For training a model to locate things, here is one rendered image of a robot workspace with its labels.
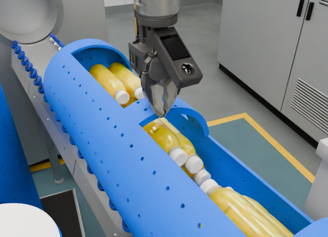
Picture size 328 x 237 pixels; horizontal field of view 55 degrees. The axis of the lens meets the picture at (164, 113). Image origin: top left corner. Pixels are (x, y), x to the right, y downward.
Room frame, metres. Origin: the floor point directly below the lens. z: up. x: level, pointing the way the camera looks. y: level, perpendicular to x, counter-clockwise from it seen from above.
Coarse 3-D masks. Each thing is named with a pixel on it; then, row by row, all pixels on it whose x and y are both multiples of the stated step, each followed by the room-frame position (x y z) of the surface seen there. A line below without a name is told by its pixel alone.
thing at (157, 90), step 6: (156, 84) 0.52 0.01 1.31; (156, 90) 0.52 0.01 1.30; (162, 90) 0.52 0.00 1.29; (144, 96) 0.56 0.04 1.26; (156, 96) 0.52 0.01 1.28; (156, 102) 0.52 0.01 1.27; (162, 102) 0.52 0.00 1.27; (156, 108) 0.52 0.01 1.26; (162, 108) 0.52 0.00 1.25; (156, 114) 0.53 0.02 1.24; (162, 114) 0.53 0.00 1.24
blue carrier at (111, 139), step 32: (64, 64) 0.81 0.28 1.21; (96, 64) 0.95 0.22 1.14; (128, 64) 0.95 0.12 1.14; (64, 96) 0.71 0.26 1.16; (96, 96) 0.64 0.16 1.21; (96, 128) 0.56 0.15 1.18; (128, 128) 0.51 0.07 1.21; (192, 128) 0.66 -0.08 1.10; (96, 160) 0.51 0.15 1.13; (128, 160) 0.44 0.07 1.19; (160, 160) 0.41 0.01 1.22; (224, 160) 0.56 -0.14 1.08; (128, 192) 0.40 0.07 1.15; (160, 192) 0.36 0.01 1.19; (192, 192) 0.34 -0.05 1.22; (256, 192) 0.47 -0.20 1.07; (128, 224) 0.37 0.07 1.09; (160, 224) 0.32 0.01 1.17; (192, 224) 0.29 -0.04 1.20; (224, 224) 0.28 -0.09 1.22; (288, 224) 0.39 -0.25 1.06; (320, 224) 0.27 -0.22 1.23
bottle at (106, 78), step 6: (96, 66) 0.92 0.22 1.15; (102, 66) 0.92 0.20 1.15; (90, 72) 0.90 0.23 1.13; (96, 72) 0.89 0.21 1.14; (102, 72) 0.87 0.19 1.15; (108, 72) 0.88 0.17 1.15; (96, 78) 0.87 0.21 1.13; (102, 78) 0.85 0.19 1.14; (108, 78) 0.84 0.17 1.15; (114, 78) 0.84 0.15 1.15; (102, 84) 0.83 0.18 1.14; (108, 84) 0.81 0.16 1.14; (114, 84) 0.81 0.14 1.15; (120, 84) 0.81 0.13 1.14; (108, 90) 0.80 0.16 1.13; (114, 90) 0.79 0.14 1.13; (120, 90) 0.79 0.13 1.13; (114, 96) 0.78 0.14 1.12
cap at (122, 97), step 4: (120, 92) 0.78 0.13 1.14; (124, 92) 0.78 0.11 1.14; (116, 96) 0.78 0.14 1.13; (120, 96) 0.77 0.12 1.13; (124, 96) 0.78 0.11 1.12; (128, 96) 0.78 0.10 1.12; (116, 100) 0.77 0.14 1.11; (120, 100) 0.77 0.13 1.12; (124, 100) 0.78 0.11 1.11; (128, 100) 0.78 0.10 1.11; (120, 104) 0.77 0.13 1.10
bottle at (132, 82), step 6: (114, 66) 0.95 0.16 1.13; (120, 66) 0.94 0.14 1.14; (114, 72) 0.92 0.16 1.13; (120, 72) 0.91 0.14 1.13; (126, 72) 0.90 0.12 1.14; (132, 72) 0.92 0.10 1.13; (120, 78) 0.89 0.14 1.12; (126, 78) 0.87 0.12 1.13; (132, 78) 0.86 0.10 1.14; (138, 78) 0.87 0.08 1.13; (126, 84) 0.85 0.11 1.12; (132, 84) 0.84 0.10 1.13; (138, 84) 0.85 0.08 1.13; (126, 90) 0.84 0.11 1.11; (132, 90) 0.83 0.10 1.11; (132, 96) 0.83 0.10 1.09
